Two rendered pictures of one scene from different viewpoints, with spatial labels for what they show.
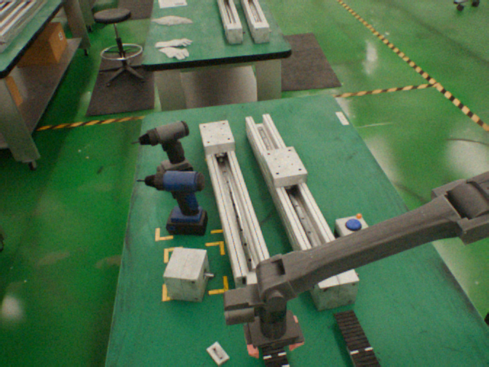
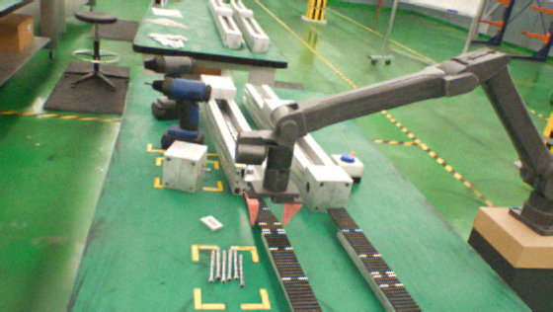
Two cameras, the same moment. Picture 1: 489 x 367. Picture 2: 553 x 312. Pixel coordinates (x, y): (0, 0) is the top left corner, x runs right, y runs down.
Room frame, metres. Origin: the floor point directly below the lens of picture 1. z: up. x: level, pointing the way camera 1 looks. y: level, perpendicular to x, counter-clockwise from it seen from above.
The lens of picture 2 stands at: (-0.49, 0.14, 1.39)
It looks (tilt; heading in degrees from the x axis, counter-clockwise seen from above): 23 degrees down; 351
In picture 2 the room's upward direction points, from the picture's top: 9 degrees clockwise
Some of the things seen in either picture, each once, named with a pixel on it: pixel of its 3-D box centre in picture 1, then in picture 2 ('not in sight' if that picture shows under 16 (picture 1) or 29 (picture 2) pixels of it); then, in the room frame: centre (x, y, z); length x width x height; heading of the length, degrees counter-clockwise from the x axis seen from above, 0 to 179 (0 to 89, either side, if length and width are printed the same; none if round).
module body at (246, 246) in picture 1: (229, 190); (227, 126); (1.06, 0.05, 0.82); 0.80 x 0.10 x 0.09; 9
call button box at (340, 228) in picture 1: (349, 233); (343, 168); (0.83, -0.30, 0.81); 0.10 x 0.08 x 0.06; 99
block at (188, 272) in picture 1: (192, 274); (189, 167); (0.71, 0.16, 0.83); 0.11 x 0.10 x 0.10; 78
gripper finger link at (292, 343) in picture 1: (284, 338); (281, 206); (0.49, -0.06, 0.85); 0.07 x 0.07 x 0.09; 9
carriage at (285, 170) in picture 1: (283, 170); (282, 116); (1.09, -0.13, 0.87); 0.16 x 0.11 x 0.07; 9
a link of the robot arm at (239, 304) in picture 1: (252, 298); (265, 139); (0.48, 0.00, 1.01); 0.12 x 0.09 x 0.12; 94
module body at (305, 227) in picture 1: (283, 180); (280, 129); (1.09, -0.13, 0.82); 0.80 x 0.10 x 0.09; 9
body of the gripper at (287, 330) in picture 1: (273, 322); (276, 179); (0.49, -0.04, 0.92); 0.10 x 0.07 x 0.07; 99
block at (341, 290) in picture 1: (335, 280); (330, 189); (0.65, -0.22, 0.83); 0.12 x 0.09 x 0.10; 99
